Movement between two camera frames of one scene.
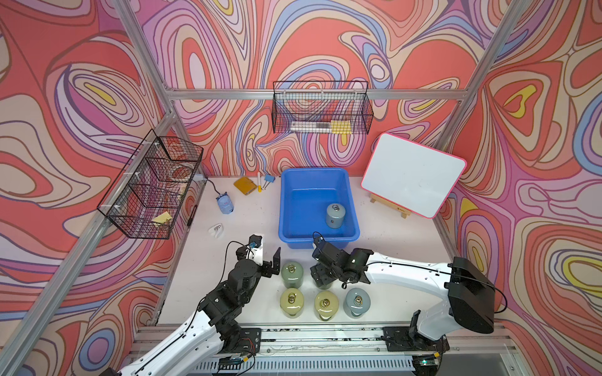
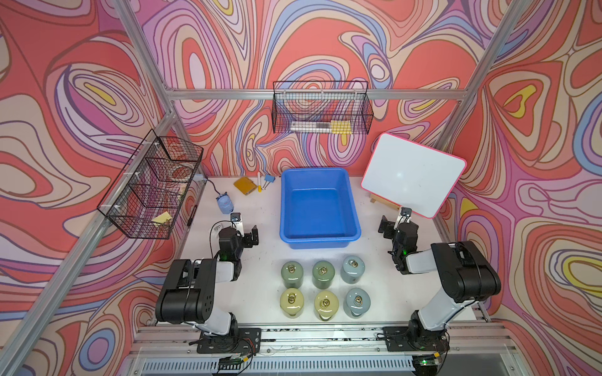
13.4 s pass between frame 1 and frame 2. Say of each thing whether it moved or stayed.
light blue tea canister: moved
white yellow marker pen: stayed
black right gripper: moved
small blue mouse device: stayed
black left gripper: moved
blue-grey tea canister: stayed
